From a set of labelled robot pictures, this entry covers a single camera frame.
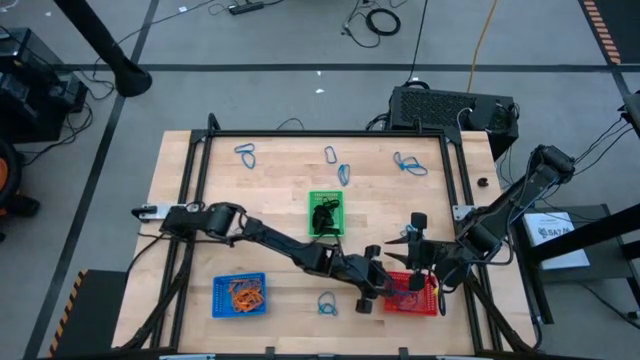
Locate black round standing pole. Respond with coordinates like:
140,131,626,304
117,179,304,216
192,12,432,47
52,0,154,99

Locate green plastic basket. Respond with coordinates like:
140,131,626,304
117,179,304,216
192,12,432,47
307,189,347,238

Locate red plastic basket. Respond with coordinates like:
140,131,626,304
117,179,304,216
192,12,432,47
382,271,439,318

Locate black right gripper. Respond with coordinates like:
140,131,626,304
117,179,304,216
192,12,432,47
384,212,446,292

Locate black aluminium table frame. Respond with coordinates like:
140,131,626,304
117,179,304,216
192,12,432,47
119,112,541,359

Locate coiled black cable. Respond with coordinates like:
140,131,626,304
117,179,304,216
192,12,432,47
365,7,403,38

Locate black power strip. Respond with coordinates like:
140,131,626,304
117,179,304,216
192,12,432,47
228,1,266,16

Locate white printed sign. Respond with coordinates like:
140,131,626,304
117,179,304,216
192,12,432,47
522,211,592,272

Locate black hazard-striped floor mat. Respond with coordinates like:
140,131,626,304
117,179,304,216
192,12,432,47
48,269,129,359
579,0,640,66

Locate yellow floor cable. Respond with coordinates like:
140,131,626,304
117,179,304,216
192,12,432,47
466,0,500,95

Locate blue plastic basket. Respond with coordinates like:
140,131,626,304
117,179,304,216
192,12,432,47
211,272,268,320

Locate black side stand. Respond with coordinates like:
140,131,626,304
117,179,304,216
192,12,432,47
514,202,640,326

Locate black perforated computer case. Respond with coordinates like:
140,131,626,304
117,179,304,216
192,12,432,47
388,85,520,161

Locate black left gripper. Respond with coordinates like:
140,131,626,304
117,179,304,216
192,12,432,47
344,244,402,315

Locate black equipment cart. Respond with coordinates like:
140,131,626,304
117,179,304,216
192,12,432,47
0,27,90,145

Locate long black floor cable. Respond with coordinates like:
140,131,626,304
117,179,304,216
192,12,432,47
408,0,430,85

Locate orange black wheeled machine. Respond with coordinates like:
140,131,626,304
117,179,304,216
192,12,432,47
0,138,42,242

